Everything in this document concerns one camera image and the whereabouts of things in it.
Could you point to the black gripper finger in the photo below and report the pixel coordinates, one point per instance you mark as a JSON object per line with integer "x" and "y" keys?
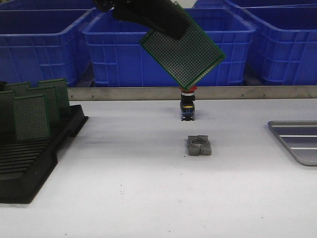
{"x": 163, "y": 16}

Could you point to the silver metal tray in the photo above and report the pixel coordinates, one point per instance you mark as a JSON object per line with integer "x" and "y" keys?
{"x": 299, "y": 138}

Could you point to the black slotted board rack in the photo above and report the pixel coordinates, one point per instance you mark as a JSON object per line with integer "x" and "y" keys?
{"x": 26, "y": 165}

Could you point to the blue crate back right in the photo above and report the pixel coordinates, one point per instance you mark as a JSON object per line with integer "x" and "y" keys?
{"x": 251, "y": 3}

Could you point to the blue plastic crate middle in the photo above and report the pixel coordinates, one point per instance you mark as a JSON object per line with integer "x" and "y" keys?
{"x": 120, "y": 61}

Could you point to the blue plastic crate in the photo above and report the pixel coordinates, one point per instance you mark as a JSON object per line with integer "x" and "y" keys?
{"x": 283, "y": 50}
{"x": 40, "y": 45}
{"x": 120, "y": 61}

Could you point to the red emergency stop button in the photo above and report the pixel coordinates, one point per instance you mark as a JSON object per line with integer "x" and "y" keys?
{"x": 187, "y": 107}

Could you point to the blue plastic crate right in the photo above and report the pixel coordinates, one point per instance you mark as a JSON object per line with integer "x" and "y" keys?
{"x": 283, "y": 50}

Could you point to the grey metal clamp block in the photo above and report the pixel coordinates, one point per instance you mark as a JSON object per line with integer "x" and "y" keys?
{"x": 198, "y": 145}

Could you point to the blue plastic crate left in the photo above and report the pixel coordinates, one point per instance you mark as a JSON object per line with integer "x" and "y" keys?
{"x": 40, "y": 45}

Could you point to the blue crate back left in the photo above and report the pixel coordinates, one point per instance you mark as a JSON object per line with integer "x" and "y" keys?
{"x": 46, "y": 4}

